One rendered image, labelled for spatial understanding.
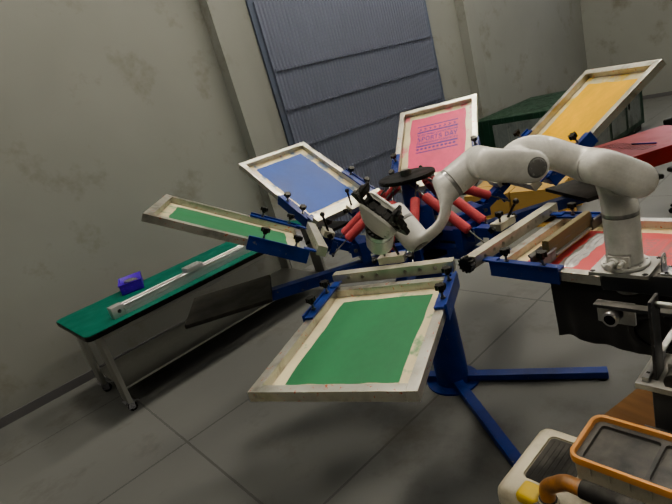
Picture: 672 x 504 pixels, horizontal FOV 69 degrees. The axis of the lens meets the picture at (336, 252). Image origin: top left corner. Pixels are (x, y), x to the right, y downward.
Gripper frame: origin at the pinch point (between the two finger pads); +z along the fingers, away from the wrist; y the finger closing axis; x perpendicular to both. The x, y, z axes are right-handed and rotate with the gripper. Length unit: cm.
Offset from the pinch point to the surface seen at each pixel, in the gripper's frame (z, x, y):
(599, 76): -146, -193, 8
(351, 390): -53, 35, 17
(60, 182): -265, 63, -308
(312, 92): -397, -207, -270
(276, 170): -207, -48, -133
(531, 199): -373, -233, 13
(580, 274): -76, -50, 53
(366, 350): -76, 21, 11
